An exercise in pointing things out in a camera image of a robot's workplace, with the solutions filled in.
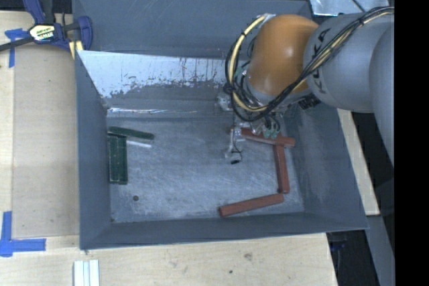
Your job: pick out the red-brown flat block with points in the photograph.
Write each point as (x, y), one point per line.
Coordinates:
(282, 170)
(278, 140)
(251, 205)

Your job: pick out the grey metal bin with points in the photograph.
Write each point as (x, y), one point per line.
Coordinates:
(187, 177)

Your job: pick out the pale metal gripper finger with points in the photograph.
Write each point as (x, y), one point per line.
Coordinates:
(229, 150)
(237, 157)

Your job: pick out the pale wood flat board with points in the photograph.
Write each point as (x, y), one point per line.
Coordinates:
(43, 144)

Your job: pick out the dark green flat block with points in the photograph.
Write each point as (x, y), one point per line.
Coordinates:
(132, 133)
(113, 159)
(122, 160)

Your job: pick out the white thin stick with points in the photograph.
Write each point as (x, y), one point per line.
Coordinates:
(139, 144)

